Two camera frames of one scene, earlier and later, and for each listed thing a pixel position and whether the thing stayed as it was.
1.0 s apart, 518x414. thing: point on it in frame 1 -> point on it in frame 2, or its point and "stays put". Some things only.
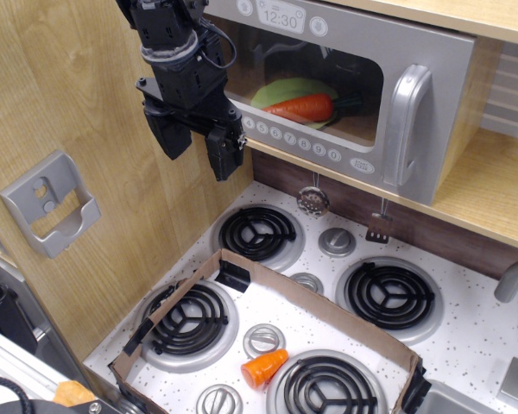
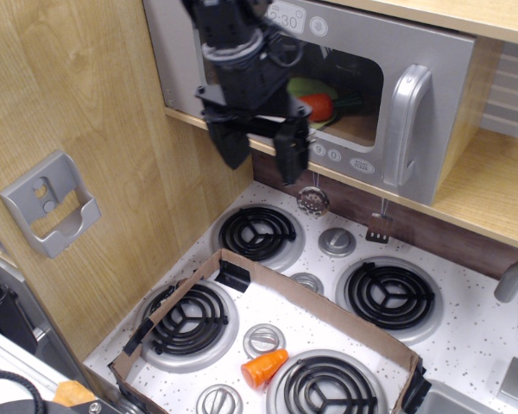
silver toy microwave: x=382 y=98 stays put
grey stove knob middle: x=310 y=281 stays put
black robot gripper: x=187 y=85 -> x=252 y=90
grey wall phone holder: x=40 y=191 stays put
